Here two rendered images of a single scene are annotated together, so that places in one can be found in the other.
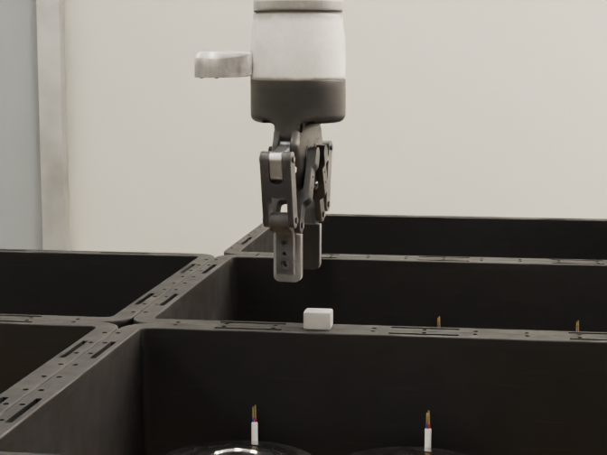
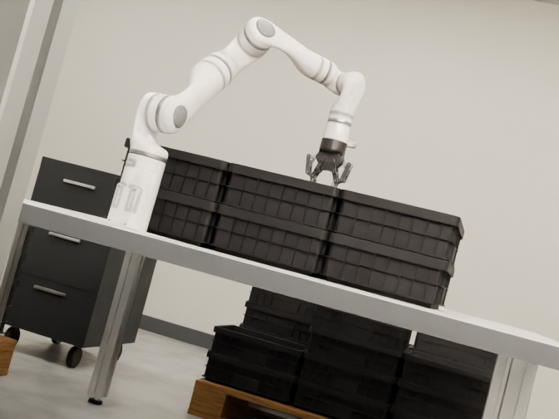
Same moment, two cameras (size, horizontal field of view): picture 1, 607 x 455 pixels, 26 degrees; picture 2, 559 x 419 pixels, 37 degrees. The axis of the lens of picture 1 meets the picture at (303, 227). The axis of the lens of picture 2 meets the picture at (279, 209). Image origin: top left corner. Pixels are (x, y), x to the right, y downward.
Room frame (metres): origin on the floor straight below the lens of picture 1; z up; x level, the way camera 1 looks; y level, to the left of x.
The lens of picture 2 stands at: (1.21, -2.40, 0.73)
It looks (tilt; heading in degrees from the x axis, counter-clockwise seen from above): 3 degrees up; 97
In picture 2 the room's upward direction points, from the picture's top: 15 degrees clockwise
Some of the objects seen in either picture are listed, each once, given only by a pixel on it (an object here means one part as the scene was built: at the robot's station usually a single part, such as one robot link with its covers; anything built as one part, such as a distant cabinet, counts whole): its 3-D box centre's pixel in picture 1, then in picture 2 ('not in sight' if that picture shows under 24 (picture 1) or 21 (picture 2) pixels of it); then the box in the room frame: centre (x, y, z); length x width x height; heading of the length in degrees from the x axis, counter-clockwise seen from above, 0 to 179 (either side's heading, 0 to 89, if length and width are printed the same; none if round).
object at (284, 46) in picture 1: (275, 39); (338, 132); (1.04, 0.02, 1.12); 0.11 x 0.09 x 0.06; 75
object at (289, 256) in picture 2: not in sight; (284, 245); (0.99, -0.10, 0.76); 0.40 x 0.30 x 0.12; 82
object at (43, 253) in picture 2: not in sight; (86, 264); (-0.09, 1.62, 0.45); 0.62 x 0.45 x 0.90; 82
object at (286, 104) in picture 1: (298, 130); (331, 155); (1.04, 0.00, 1.05); 0.08 x 0.08 x 0.09
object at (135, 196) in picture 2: not in sight; (137, 192); (0.65, -0.43, 0.79); 0.09 x 0.09 x 0.17; 71
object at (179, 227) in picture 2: not in sight; (184, 219); (0.69, -0.06, 0.76); 0.40 x 0.30 x 0.12; 82
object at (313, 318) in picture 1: (318, 319); not in sight; (0.85, -0.01, 0.94); 0.02 x 0.01 x 0.01; 82
